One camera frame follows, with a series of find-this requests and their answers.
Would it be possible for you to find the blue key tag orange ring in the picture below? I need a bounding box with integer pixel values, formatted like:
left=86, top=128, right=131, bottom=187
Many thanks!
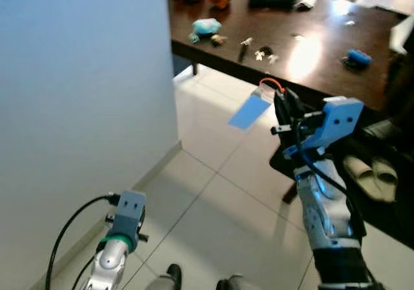
left=228, top=78, right=286, bottom=131

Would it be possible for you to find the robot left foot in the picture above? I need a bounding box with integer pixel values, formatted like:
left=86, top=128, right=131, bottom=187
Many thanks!
left=145, top=263, right=184, bottom=290

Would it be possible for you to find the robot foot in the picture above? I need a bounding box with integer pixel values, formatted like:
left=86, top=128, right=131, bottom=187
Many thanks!
left=145, top=263, right=184, bottom=290
left=215, top=274, right=246, bottom=290

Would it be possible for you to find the black key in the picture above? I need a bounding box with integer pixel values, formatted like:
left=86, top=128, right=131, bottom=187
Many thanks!
left=237, top=37, right=255, bottom=63

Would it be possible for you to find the beige slipper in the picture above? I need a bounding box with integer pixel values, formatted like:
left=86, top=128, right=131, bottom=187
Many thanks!
left=342, top=155, right=380, bottom=201
left=370, top=157, right=400, bottom=204

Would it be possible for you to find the dark brown wooden table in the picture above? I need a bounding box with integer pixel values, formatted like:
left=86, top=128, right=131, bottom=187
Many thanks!
left=167, top=0, right=414, bottom=113

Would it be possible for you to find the blue and black object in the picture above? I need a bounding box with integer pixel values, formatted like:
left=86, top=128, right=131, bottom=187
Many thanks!
left=342, top=48, right=374, bottom=70

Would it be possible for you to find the small brown object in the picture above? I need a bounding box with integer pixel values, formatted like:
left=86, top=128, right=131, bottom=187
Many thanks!
left=210, top=34, right=229, bottom=48

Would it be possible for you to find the long black object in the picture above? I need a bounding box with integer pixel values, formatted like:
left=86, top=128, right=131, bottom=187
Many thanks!
left=248, top=0, right=300, bottom=12

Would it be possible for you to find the light blue plush toy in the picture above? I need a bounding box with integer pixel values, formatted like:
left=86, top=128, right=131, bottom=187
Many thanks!
left=189, top=17, right=223, bottom=44

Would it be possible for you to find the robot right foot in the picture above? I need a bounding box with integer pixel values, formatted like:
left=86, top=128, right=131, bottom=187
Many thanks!
left=215, top=274, right=246, bottom=290

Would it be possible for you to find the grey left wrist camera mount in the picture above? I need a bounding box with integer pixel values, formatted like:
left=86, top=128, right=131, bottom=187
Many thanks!
left=102, top=190, right=147, bottom=252

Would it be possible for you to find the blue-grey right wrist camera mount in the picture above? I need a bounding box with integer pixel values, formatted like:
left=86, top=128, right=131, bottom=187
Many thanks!
left=283, top=96, right=365, bottom=162

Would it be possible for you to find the black ring with silver keys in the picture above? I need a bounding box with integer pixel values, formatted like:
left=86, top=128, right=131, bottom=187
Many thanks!
left=254, top=45, right=281, bottom=65

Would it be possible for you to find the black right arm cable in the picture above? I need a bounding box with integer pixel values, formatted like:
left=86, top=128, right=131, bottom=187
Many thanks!
left=294, top=123, right=371, bottom=285

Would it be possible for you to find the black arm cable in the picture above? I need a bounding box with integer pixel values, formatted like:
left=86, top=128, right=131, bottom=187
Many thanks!
left=294, top=123, right=371, bottom=285
left=45, top=194, right=122, bottom=290

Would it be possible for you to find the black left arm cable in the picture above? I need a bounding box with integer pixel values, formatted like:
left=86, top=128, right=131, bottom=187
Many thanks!
left=45, top=194, right=122, bottom=290

